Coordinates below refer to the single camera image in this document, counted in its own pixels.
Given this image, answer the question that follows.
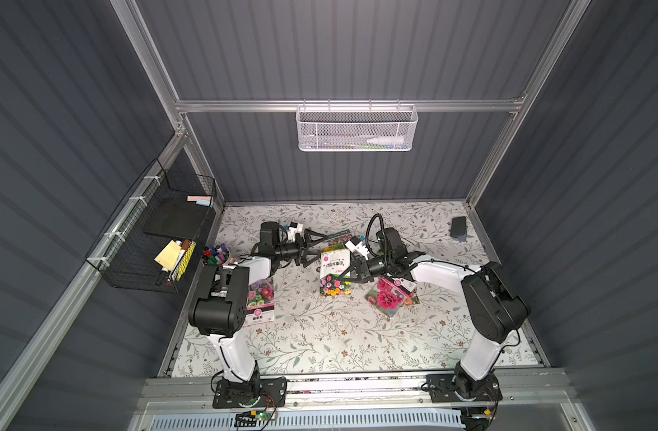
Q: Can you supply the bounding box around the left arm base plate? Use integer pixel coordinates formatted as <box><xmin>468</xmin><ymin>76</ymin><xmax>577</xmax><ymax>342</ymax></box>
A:
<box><xmin>212</xmin><ymin>377</ymin><xmax>288</xmax><ymax>409</ymax></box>

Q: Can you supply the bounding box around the purple pink flower seed packet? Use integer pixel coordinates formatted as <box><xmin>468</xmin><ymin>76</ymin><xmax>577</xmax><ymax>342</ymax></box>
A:
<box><xmin>246</xmin><ymin>278</ymin><xmax>275</xmax><ymax>325</ymax></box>

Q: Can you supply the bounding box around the yellow sticky note pad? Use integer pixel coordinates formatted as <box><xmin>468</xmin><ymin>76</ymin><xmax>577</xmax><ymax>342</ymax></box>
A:
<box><xmin>154</xmin><ymin>241</ymin><xmax>182</xmax><ymax>271</ymax></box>

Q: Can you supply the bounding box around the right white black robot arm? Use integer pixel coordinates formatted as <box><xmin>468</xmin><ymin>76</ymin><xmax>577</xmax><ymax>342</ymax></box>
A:
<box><xmin>342</xmin><ymin>227</ymin><xmax>531</xmax><ymax>384</ymax></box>

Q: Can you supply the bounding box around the pink carnation seed packet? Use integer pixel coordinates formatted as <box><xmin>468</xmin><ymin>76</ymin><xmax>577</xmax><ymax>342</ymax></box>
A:
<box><xmin>365</xmin><ymin>276</ymin><xmax>417</xmax><ymax>318</ymax></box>

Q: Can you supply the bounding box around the red pink field seed packet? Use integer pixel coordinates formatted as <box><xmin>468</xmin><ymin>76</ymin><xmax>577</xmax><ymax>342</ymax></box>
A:
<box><xmin>329</xmin><ymin>230</ymin><xmax>352</xmax><ymax>244</ymax></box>

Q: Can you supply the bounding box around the black wire wall basket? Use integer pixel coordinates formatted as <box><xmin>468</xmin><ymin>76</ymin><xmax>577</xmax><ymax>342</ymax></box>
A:
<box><xmin>86</xmin><ymin>161</ymin><xmax>217</xmax><ymax>294</ymax></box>

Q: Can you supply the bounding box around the white bottle in basket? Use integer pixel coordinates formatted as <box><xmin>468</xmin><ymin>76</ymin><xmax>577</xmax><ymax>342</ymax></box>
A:
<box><xmin>367</xmin><ymin>136</ymin><xmax>405</xmax><ymax>147</ymax></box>

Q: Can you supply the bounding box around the black notebook in basket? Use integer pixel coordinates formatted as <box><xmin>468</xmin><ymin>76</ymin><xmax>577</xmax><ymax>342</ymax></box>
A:
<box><xmin>143</xmin><ymin>199</ymin><xmax>210</xmax><ymax>240</ymax></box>

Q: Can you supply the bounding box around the black rectangular eraser block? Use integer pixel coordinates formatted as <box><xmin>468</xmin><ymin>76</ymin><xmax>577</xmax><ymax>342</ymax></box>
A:
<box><xmin>450</xmin><ymin>217</ymin><xmax>468</xmax><ymax>242</ymax></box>

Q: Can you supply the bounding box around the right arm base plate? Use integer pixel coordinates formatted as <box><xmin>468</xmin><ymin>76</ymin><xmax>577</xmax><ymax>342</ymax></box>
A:
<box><xmin>420</xmin><ymin>371</ymin><xmax>503</xmax><ymax>403</ymax></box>

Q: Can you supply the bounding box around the mixed flowers pink label packet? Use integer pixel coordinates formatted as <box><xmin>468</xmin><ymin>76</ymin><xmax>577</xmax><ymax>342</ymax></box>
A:
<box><xmin>319</xmin><ymin>245</ymin><xmax>352</xmax><ymax>296</ymax></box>

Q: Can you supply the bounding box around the pink marker cup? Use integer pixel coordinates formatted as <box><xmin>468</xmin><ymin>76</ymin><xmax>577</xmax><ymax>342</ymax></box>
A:
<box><xmin>201</xmin><ymin>244</ymin><xmax>237</xmax><ymax>267</ymax></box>

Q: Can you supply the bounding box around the white wire mesh basket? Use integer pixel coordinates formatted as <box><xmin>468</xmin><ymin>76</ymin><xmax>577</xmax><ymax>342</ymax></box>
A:
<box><xmin>296</xmin><ymin>103</ymin><xmax>419</xmax><ymax>153</ymax></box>

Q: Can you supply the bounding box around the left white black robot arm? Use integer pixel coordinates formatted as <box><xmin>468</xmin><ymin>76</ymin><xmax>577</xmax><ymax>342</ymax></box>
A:
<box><xmin>188</xmin><ymin>222</ymin><xmax>350</xmax><ymax>385</ymax></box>

